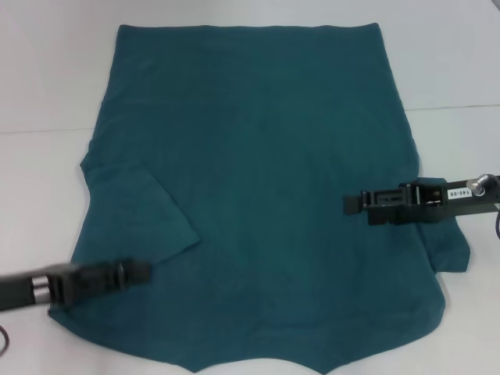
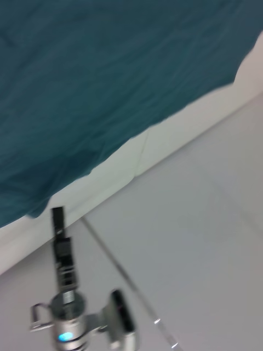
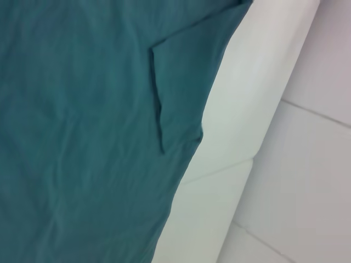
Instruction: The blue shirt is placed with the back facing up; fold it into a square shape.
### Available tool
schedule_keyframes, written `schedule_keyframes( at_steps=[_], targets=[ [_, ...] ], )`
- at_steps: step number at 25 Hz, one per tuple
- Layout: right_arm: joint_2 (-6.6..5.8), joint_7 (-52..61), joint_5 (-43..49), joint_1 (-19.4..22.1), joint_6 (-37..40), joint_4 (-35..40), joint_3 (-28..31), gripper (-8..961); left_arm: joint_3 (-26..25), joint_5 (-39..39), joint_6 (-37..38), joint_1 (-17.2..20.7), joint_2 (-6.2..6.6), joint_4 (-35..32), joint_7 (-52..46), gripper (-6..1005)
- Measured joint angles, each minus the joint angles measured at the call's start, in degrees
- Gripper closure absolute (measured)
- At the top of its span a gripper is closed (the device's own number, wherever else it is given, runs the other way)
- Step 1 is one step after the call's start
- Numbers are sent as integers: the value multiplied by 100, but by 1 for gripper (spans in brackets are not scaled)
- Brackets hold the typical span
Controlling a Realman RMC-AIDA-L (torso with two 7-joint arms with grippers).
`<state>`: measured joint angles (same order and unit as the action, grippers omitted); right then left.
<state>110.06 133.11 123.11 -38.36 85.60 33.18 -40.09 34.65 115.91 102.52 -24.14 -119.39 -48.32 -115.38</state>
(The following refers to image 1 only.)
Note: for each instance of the blue-green shirt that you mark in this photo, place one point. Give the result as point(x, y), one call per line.
point(254, 156)

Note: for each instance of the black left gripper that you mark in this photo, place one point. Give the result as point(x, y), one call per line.
point(23, 287)

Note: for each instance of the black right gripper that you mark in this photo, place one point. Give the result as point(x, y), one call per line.
point(437, 203)

